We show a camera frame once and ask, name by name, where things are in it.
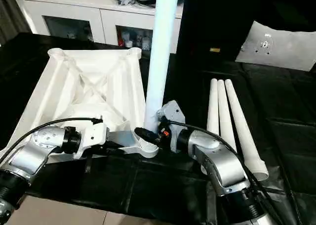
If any white plastic table top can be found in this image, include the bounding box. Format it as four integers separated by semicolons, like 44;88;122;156
0;47;161;159

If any white plastic table leg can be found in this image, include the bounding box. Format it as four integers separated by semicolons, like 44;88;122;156
217;79;237;154
143;0;180;137
225;79;270;181
206;78;220;136

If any black work mat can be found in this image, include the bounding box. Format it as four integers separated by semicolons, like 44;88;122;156
0;32;316;225

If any white glass-door cabinet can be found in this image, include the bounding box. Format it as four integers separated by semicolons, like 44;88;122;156
22;0;185;55

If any grey curtain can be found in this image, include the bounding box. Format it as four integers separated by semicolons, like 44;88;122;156
0;0;31;45

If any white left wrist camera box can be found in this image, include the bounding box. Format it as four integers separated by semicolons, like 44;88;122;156
73;120;111;160

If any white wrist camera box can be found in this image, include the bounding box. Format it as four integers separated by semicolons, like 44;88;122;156
73;120;111;160
157;100;187;136

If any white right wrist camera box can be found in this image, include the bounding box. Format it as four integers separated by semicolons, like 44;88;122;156
157;100;187;136

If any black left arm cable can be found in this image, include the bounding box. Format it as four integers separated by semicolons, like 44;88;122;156
0;117;104;162

